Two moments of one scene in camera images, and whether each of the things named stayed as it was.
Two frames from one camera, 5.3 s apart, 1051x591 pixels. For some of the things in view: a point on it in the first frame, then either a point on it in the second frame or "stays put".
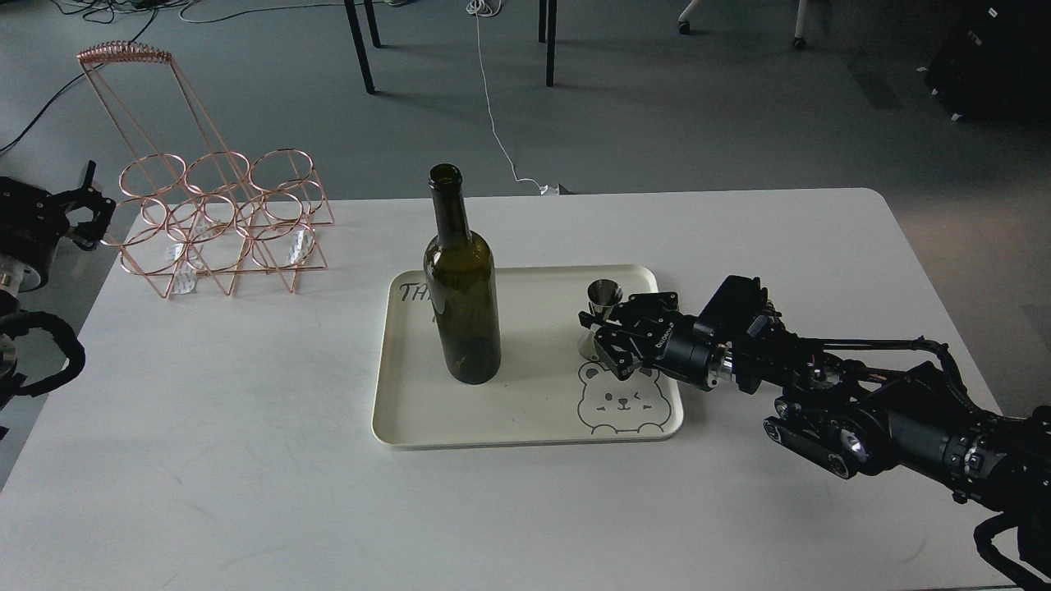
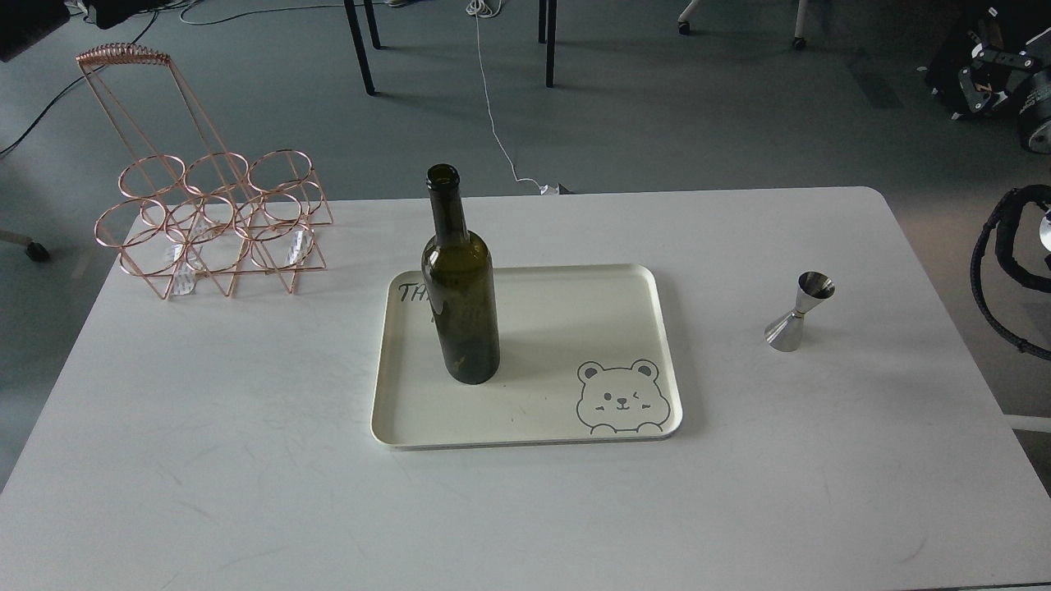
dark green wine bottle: x=461 y=286 stays put
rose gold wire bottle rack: x=190 y=202 stays put
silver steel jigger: x=603 y=295 → x=784 y=334
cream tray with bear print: x=543 y=391 stays put
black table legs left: x=359 y=39 stays put
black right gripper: x=686 y=347 → x=1034 y=107
